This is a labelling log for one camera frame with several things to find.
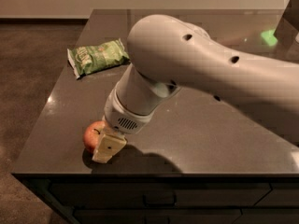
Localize red apple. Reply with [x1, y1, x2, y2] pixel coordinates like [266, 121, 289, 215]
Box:
[83, 120, 106, 153]

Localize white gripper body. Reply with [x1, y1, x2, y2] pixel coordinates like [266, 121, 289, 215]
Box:
[104, 89, 153, 134]

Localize dark cabinet drawers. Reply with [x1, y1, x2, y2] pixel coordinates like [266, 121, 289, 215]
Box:
[19, 176, 299, 224]

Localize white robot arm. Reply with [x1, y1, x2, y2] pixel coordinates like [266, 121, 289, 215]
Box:
[93, 15, 299, 163]

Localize green chip bag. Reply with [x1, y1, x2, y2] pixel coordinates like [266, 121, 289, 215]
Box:
[67, 39, 130, 79]

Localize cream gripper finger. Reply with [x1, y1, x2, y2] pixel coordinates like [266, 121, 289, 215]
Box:
[93, 127, 127, 163]

